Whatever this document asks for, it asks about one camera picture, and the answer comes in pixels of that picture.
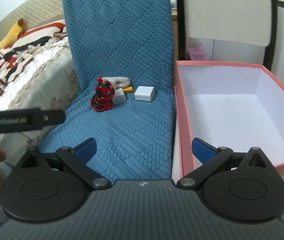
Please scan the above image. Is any pink cardboard box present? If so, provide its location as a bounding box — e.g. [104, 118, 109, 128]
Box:
[174, 61, 284, 176]

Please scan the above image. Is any white charger cube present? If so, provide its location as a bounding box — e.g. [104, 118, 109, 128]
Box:
[133, 86, 155, 102]

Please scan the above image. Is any white chair backrest cushion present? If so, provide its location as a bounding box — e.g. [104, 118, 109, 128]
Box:
[184, 0, 272, 47]

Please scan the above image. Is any yellow handled screwdriver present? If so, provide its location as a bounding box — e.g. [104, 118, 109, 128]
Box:
[122, 86, 134, 93]

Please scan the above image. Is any striped red black blanket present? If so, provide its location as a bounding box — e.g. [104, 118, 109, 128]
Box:
[0, 20, 66, 96]

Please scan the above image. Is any small grey white adapter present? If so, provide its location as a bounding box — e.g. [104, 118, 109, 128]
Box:
[112, 88, 126, 104]

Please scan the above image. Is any red black figurine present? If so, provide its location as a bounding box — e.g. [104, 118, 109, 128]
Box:
[90, 77, 115, 112]

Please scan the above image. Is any floral beige sofa cover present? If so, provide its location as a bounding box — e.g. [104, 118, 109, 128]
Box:
[0, 38, 81, 165]

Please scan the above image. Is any blue quilted sofa cover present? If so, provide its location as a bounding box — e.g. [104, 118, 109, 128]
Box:
[39, 0, 175, 182]

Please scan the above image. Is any white fluffy sock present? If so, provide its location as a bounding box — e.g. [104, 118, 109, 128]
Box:
[102, 76, 131, 89]

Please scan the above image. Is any yellow plush toy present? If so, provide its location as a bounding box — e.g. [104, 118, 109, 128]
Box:
[0, 18, 24, 49]

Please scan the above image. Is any small pink paper box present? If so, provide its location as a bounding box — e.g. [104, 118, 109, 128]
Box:
[187, 44, 209, 61]

